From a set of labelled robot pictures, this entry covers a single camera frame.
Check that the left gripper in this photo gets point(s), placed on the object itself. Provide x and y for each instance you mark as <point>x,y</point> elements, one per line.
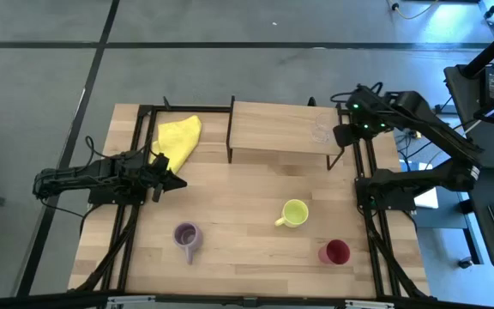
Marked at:
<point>158,176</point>

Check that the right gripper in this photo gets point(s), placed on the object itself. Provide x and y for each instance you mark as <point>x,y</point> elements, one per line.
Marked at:
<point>343,135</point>

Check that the clear glass mug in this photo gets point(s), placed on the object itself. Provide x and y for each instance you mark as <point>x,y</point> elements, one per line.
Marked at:
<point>319,136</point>

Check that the purple ribbed mug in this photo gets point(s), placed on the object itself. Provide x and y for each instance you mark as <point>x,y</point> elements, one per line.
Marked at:
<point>187,236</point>

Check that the yellow mug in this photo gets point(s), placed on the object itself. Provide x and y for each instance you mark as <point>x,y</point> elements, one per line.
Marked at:
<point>295,213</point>

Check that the red cup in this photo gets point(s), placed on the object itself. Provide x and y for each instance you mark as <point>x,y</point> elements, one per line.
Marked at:
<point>337,252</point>

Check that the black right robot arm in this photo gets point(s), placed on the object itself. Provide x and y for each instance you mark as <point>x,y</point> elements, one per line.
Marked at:
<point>427,120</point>

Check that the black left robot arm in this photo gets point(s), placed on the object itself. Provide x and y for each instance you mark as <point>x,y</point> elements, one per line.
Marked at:
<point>71,178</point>

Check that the wooden shelf riser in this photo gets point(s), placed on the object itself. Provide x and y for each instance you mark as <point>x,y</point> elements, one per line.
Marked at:
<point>272,129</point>

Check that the yellow cloth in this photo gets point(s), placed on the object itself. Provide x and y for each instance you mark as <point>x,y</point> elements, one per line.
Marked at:
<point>178,137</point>

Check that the white paper sheet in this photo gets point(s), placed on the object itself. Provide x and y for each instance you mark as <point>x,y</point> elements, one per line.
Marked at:
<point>427,199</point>

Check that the dark side desk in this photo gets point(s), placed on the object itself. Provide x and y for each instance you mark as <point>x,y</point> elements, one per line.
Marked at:
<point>487,184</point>

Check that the black pole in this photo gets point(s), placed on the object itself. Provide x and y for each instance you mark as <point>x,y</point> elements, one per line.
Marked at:
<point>491,53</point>

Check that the black table frame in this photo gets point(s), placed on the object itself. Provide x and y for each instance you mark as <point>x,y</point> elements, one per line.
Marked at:
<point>187,108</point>

